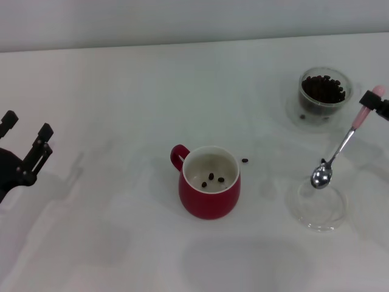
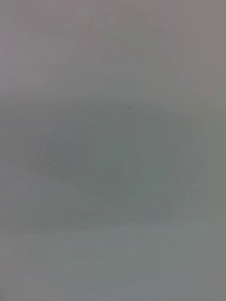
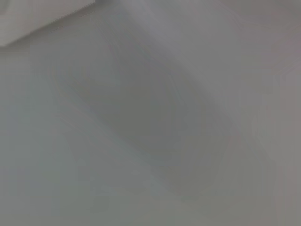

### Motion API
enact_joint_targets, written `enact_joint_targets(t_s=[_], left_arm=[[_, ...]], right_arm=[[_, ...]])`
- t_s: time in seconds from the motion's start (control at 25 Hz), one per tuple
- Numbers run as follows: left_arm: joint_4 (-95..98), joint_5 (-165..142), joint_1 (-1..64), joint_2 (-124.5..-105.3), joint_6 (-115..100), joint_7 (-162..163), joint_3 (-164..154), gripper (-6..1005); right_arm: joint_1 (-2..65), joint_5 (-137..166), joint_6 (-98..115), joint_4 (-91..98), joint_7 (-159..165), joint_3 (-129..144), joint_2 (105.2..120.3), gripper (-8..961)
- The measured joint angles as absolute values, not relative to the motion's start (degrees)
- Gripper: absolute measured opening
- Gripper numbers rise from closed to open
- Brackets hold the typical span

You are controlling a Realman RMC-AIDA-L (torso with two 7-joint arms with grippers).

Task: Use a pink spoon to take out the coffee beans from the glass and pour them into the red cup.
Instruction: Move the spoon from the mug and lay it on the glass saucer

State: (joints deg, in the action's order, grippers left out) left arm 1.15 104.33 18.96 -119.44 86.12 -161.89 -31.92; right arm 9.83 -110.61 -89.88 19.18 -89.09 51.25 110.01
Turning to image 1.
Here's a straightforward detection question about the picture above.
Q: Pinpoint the clear glass saucer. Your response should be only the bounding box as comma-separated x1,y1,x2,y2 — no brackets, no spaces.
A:
286,86,364,134

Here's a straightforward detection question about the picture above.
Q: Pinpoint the small clear glass dish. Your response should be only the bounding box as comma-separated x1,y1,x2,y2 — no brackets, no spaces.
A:
284,178,349,234

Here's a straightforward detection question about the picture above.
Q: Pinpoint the clear glass cup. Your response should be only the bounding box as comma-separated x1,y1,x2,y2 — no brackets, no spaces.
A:
297,67,355,118

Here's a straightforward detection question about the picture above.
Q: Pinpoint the pink handled metal spoon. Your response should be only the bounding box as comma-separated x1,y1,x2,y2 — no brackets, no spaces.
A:
310,85,387,190

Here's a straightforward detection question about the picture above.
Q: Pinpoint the red ceramic mug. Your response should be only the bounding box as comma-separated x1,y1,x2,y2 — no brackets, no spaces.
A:
169,144,241,220

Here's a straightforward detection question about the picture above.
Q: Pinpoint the pile of coffee beans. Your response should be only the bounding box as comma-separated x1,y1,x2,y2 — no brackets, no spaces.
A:
300,74,346,116

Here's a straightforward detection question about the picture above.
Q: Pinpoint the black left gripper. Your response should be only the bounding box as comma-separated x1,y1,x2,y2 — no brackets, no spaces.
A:
0,109,55,204

